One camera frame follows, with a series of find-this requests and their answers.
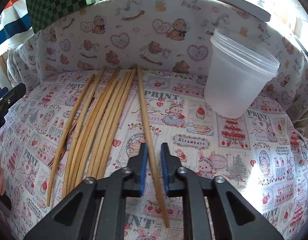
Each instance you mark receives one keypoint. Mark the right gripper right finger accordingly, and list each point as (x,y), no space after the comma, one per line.
(212,208)

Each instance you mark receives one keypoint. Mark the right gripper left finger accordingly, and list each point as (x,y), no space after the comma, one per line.
(95,209)

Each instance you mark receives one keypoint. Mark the bamboo chopstick one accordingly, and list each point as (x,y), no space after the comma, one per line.
(64,136)

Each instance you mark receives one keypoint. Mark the bamboo chopstick two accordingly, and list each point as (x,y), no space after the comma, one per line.
(77,129)

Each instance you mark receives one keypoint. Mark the bamboo chopstick four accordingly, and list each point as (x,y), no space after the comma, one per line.
(94,129)

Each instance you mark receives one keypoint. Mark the bamboo chopstick five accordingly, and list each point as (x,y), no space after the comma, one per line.
(104,125)

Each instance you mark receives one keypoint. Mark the bamboo chopstick six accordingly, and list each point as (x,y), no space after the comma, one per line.
(112,114)

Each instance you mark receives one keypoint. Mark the bamboo chopstick seven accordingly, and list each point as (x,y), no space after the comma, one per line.
(106,147)

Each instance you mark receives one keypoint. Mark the bamboo chopstick eight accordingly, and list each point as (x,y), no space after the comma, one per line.
(149,141)

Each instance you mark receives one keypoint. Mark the bamboo chopstick three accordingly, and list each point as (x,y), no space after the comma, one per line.
(80,140)

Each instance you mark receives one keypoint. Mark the rose gold fork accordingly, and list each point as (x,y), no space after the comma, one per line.
(64,147)

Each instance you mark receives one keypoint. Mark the striped window curtain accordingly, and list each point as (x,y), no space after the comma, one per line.
(15,25)

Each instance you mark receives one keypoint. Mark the translucent plastic cup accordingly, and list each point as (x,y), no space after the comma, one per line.
(240,68)

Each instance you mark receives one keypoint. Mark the white desk lamp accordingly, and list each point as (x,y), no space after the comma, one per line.
(250,8)

